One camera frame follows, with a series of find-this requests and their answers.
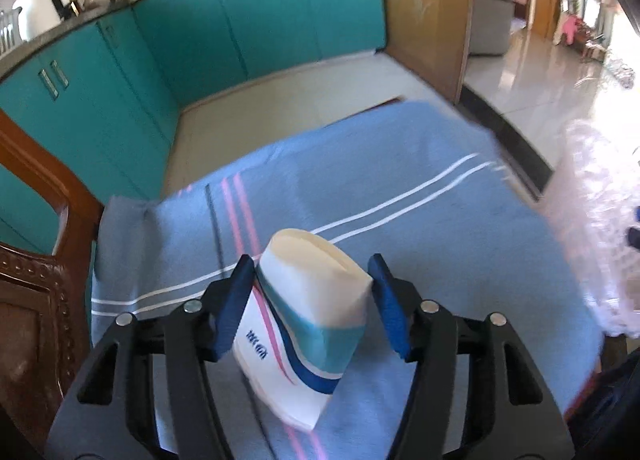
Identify striped paper cup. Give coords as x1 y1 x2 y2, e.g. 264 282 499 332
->
232 228 373 432

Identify white lattice trash basket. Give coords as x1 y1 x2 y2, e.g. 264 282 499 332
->
538 119 639 339

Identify teal lower kitchen cabinets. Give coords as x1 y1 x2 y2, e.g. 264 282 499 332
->
0 0 388 257

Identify blue striped towel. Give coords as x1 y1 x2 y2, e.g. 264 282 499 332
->
91 102 602 459

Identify carved wooden chair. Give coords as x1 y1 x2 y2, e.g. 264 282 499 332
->
1 115 104 458

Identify wooden glass sliding door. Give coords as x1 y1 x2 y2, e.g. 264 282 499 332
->
384 0 473 104

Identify white dish rack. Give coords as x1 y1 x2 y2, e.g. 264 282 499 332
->
0 6 23 55

